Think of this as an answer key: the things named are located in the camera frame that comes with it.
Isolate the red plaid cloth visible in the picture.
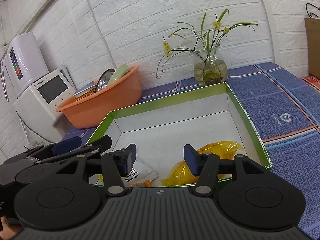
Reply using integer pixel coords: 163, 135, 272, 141
302, 76, 320, 93

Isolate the orange plastic basin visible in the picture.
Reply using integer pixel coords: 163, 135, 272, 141
56, 65, 142, 129

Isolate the metal plate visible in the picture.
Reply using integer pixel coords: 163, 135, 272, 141
94, 68, 116, 93

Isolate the brown paper bag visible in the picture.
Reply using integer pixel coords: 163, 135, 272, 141
304, 3, 319, 79

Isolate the small yellow snack packet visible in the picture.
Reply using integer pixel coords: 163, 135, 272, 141
131, 180, 152, 187

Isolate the blue lidded tin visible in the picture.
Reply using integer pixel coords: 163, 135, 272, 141
73, 81, 96, 99

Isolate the white snack packet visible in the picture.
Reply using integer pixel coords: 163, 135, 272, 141
122, 159, 159, 187

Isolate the blue checkered tablecloth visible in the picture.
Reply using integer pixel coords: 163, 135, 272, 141
61, 62, 320, 240

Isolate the white water purifier tank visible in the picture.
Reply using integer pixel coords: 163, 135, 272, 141
5, 32, 49, 96

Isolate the white water dispenser machine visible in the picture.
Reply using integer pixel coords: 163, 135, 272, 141
14, 66, 75, 143

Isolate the pale green plate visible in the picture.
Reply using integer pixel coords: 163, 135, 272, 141
107, 64, 131, 86

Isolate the green cardboard box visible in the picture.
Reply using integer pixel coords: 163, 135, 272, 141
89, 82, 272, 187

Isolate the glass vase with flowers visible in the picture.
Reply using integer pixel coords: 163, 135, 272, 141
156, 8, 258, 86

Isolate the yellow snack bag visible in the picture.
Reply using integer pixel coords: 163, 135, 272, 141
161, 141, 244, 186

